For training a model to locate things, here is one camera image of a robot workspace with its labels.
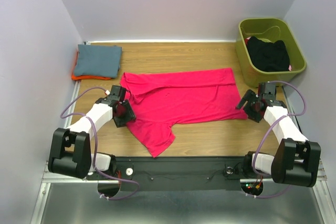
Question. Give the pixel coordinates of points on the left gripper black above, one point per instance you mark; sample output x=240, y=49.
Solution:
x=129, y=115

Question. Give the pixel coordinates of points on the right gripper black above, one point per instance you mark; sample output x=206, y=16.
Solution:
x=249, y=96

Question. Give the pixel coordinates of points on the pink red t shirt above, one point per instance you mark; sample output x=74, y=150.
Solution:
x=162, y=100

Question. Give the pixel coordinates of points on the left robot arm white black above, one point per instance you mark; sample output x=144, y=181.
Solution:
x=70, y=152

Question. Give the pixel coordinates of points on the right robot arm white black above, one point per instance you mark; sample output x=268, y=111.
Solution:
x=296, y=161

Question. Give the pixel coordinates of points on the black t shirt in bin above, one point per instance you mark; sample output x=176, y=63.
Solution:
x=268, y=56

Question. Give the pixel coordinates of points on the folded blue grey t shirt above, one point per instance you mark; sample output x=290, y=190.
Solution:
x=103, y=61

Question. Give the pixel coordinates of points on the folded orange t shirt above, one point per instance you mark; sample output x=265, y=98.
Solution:
x=84, y=77

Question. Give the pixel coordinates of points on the olive green plastic bin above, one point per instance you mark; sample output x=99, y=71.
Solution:
x=267, y=30

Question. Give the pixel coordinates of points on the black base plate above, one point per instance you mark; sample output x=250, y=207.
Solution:
x=185, y=173

